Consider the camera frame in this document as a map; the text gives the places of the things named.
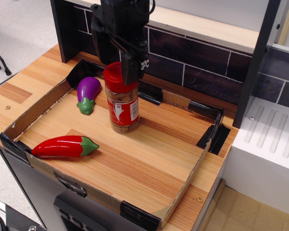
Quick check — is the cardboard fence with black tape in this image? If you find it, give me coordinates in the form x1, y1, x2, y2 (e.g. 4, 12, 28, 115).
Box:
0, 60, 229, 231

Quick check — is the red toy chili pepper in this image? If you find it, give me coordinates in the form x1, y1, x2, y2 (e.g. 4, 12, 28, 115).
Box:
31, 135, 99, 157

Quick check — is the white ribbed drainboard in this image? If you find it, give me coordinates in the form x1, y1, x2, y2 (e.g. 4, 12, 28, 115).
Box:
223, 43, 289, 212

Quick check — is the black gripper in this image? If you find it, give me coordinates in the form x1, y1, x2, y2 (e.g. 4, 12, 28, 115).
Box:
90, 0, 150, 85

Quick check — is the black shelf frame with backsplash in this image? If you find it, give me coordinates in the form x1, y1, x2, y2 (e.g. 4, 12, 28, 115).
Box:
51, 0, 280, 128

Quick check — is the purple toy eggplant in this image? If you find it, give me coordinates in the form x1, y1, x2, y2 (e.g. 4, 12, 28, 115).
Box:
77, 77, 102, 115

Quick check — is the red-capped basil spice bottle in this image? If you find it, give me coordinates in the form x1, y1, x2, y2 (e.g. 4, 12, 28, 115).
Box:
103, 62, 140, 133

